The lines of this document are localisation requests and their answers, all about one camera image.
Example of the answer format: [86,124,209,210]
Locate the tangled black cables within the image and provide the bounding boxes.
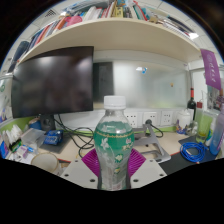
[54,114,96,158]

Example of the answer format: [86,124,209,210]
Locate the coiled blue cable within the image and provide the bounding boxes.
[179,141,208,164]

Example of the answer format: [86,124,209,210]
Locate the clear plastic box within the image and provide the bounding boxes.
[21,128,46,148]

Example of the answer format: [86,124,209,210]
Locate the translucent purple water bottle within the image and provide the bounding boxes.
[209,106,224,157]

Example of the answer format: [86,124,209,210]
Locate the green translucent cup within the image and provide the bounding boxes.
[196,113,213,144]

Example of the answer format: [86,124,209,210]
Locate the green-labelled clear drink bottle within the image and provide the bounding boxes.
[93,95,135,192]

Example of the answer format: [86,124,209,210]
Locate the grey metal laptop stand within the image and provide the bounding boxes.
[133,123,172,164]

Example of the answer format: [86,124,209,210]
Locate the black desk mat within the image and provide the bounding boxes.
[159,134,221,176]

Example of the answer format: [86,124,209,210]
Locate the purple hanging banner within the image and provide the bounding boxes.
[199,48,222,91]

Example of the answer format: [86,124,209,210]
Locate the white tissue stack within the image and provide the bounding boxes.
[2,124,23,151]

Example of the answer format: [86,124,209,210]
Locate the dark wine bottle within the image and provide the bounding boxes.
[187,87,198,121]

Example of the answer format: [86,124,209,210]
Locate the blue round container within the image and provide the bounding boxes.
[28,118,43,131]

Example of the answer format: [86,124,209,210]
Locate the blue box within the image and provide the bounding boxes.
[43,129,64,146]

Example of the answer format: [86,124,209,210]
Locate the white jar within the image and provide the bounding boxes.
[176,109,191,132]

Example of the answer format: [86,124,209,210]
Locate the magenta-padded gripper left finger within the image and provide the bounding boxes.
[59,148,102,190]

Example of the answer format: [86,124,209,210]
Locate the dark blue bag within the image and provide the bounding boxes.
[8,40,30,73]

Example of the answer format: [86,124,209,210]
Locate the white wall socket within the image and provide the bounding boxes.
[160,110,174,126]
[143,111,158,126]
[125,112,139,128]

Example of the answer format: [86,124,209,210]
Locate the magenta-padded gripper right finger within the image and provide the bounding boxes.
[125,148,168,190]

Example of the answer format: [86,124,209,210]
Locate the black computer monitor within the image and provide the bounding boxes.
[10,45,95,133]

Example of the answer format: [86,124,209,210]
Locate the beige shelf with books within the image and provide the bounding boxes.
[6,0,204,64]

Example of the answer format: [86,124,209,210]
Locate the group photo poster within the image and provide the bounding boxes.
[206,86,224,112]

